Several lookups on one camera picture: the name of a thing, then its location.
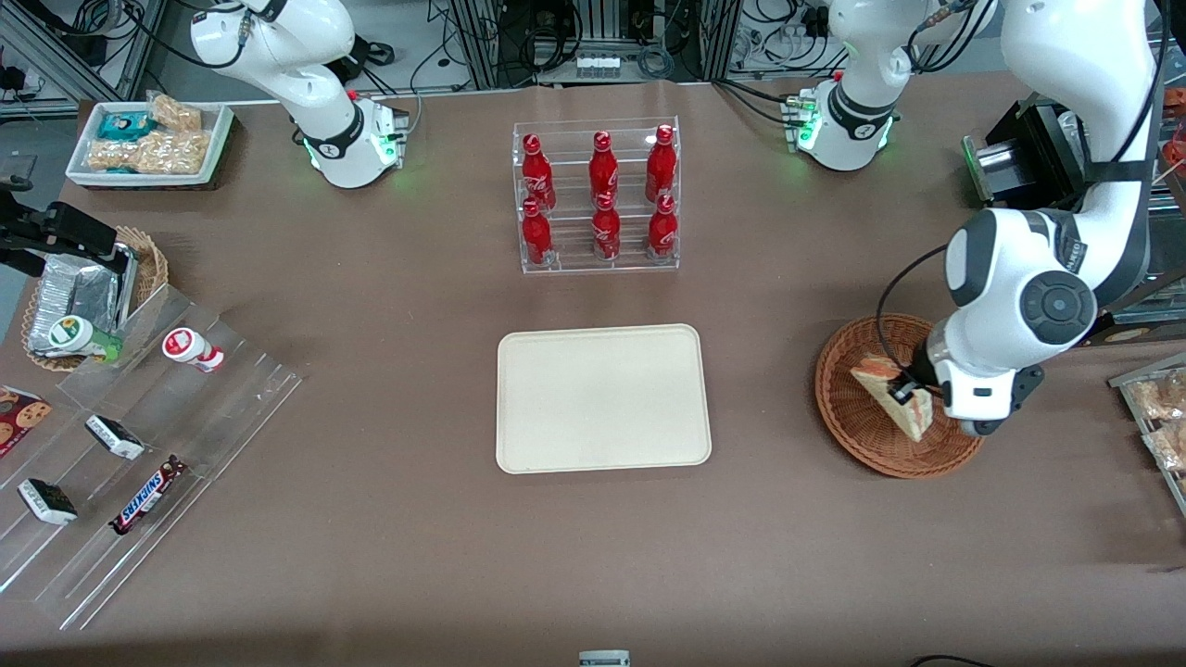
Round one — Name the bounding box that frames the red cola bottle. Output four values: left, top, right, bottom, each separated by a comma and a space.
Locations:
589, 131, 620, 207
521, 198, 555, 268
592, 192, 623, 262
521, 133, 557, 212
646, 124, 678, 203
648, 194, 678, 260

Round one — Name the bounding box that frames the aluminium frame strut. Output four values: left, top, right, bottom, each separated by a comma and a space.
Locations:
0, 0, 168, 117

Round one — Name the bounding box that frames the aluminium equipment rack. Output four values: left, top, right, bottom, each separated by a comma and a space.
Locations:
449, 0, 742, 90

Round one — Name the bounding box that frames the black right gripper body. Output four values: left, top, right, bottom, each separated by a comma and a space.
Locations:
0, 208, 49, 247

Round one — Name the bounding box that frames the black control box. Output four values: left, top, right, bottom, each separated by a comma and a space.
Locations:
962, 93, 1186, 348

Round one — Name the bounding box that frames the green white yogurt bottle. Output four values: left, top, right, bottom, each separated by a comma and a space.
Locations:
48, 315, 123, 364

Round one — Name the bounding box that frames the triangular sandwich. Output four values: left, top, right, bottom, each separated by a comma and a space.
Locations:
851, 355, 934, 443

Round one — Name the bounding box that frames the clear bag of puffed snacks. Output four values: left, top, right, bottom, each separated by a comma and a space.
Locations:
1132, 371, 1186, 422
1144, 422, 1186, 473

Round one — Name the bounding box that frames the clear acrylic stepped display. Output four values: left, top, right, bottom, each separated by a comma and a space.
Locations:
0, 283, 305, 633

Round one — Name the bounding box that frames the black white snack bar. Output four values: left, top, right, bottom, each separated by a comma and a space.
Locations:
84, 414, 146, 461
18, 478, 80, 526

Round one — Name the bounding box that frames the small clear rice cracker bag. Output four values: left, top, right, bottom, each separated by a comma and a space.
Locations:
148, 93, 203, 132

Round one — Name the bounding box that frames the light woven wicker basket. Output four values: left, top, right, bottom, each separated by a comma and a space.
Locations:
20, 225, 170, 373

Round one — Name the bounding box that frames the round brown wicker basket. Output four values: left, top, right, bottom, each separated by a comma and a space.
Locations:
814, 313, 988, 480

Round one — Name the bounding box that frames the silver foil package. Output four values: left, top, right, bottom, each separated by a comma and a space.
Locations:
28, 250, 140, 358

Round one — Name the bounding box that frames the cream rectangular plastic tray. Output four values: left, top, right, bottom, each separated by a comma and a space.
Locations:
497, 323, 713, 475

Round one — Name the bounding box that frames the red white yogurt bottle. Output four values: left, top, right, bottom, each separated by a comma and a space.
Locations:
162, 327, 225, 373

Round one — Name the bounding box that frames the snickers chocolate bar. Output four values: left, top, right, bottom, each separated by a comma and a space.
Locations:
109, 455, 189, 536

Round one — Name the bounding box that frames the large clear rice cracker bag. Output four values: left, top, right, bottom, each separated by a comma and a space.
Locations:
86, 130, 212, 177

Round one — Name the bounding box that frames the clear acrylic bottle rack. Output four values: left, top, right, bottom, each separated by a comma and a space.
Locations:
512, 116, 681, 274

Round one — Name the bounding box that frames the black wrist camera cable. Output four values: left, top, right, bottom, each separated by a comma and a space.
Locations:
876, 243, 955, 371

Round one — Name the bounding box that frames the teal snack packet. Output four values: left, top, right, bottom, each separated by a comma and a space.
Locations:
96, 111, 158, 142

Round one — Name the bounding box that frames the grey wire snack tray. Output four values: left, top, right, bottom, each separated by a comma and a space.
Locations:
1109, 352, 1186, 518

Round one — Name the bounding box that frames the red cookie package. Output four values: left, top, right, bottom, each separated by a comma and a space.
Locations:
0, 384, 54, 459

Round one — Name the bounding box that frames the white rectangular snack tray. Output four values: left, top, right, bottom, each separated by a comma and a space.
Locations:
65, 100, 235, 191

